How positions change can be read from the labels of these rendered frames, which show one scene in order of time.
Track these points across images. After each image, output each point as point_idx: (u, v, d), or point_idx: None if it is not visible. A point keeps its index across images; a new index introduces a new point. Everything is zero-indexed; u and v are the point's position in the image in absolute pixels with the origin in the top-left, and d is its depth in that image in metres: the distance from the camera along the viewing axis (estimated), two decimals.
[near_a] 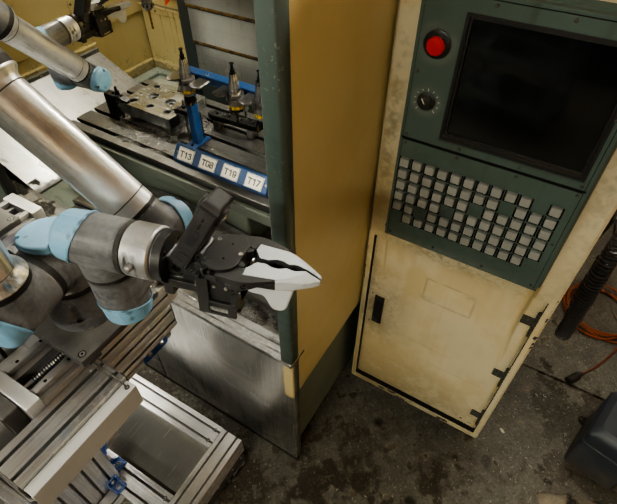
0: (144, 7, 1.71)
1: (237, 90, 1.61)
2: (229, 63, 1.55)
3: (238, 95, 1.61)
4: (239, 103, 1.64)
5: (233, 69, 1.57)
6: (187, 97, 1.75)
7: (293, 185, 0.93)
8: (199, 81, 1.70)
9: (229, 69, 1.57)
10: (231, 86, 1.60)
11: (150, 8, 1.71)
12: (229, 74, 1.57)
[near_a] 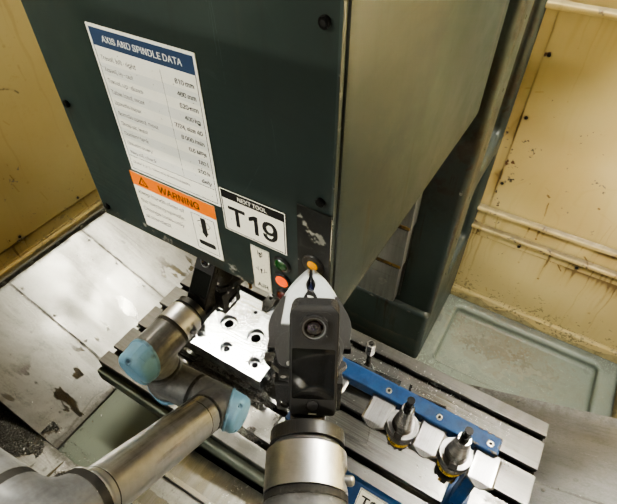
0: None
1: (411, 429, 0.93)
2: (408, 401, 0.88)
3: (412, 434, 0.94)
4: None
5: (412, 405, 0.89)
6: None
7: None
8: None
9: (405, 405, 0.89)
10: (402, 426, 0.92)
11: None
12: (404, 412, 0.90)
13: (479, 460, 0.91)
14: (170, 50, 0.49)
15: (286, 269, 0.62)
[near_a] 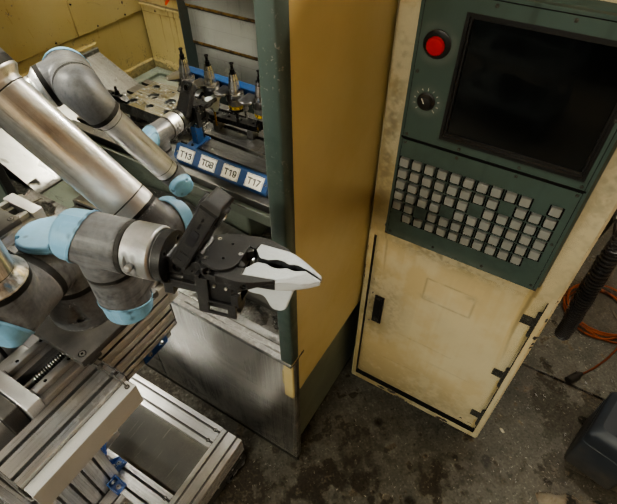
0: (211, 108, 1.72)
1: (237, 90, 1.61)
2: (229, 63, 1.55)
3: (238, 95, 1.61)
4: (239, 103, 1.64)
5: (233, 69, 1.57)
6: None
7: (293, 185, 0.94)
8: (199, 81, 1.70)
9: (229, 69, 1.57)
10: (231, 86, 1.60)
11: None
12: (229, 74, 1.58)
13: None
14: None
15: None
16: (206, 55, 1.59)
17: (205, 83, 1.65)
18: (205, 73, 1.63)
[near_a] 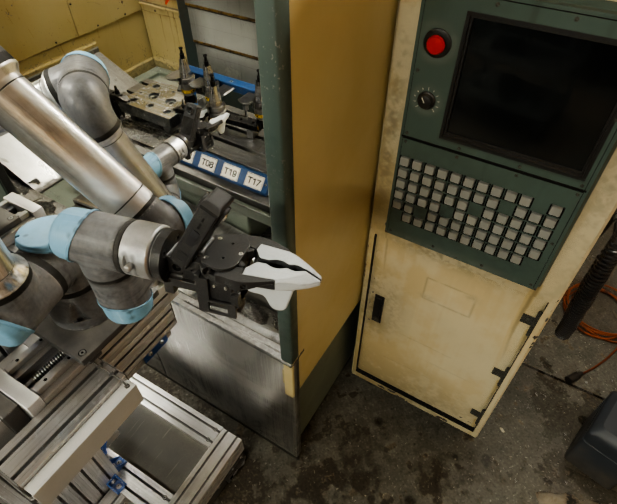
0: None
1: (218, 102, 1.55)
2: (209, 74, 1.49)
3: (219, 107, 1.55)
4: None
5: (214, 80, 1.51)
6: (187, 96, 1.75)
7: (293, 184, 0.93)
8: (199, 80, 1.70)
9: (210, 80, 1.51)
10: (211, 99, 1.54)
11: None
12: (210, 85, 1.51)
13: None
14: None
15: None
16: (205, 55, 1.59)
17: (205, 83, 1.65)
18: (204, 73, 1.63)
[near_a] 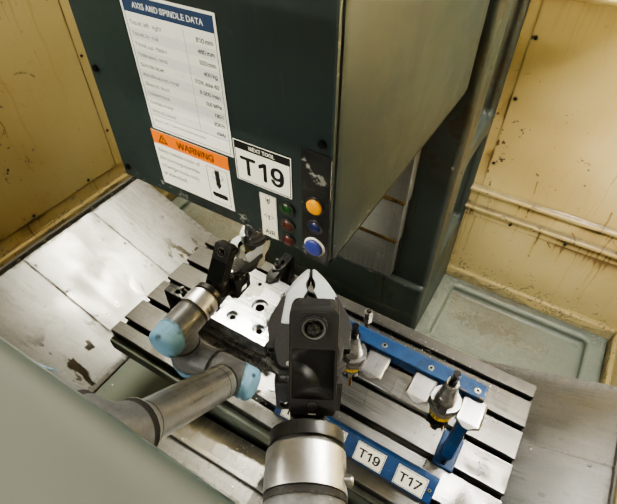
0: (348, 376, 1.12)
1: (257, 231, 1.13)
2: None
3: (258, 237, 1.14)
4: None
5: None
6: None
7: None
8: None
9: None
10: (248, 227, 1.12)
11: (356, 375, 1.13)
12: None
13: (467, 405, 0.99)
14: (193, 11, 0.57)
15: (291, 212, 0.70)
16: (357, 326, 1.00)
17: (348, 355, 1.05)
18: (350, 345, 1.03)
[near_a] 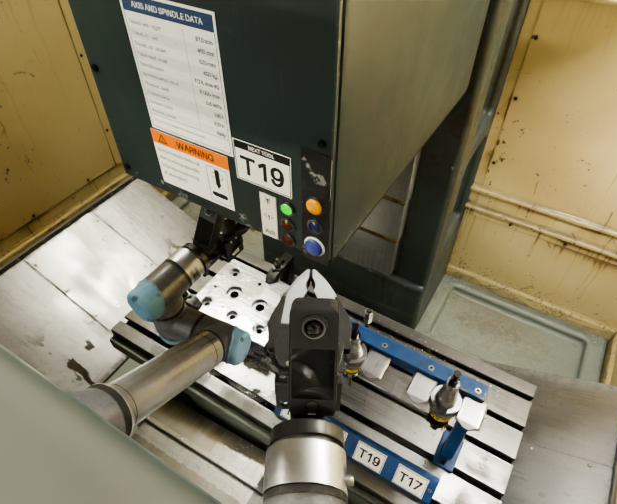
0: (348, 376, 1.12)
1: None
2: None
3: None
4: None
5: None
6: None
7: None
8: None
9: None
10: None
11: (356, 375, 1.13)
12: None
13: (467, 405, 0.99)
14: (192, 10, 0.57)
15: (291, 212, 0.70)
16: (357, 326, 0.99)
17: (348, 355, 1.05)
18: (350, 345, 1.03)
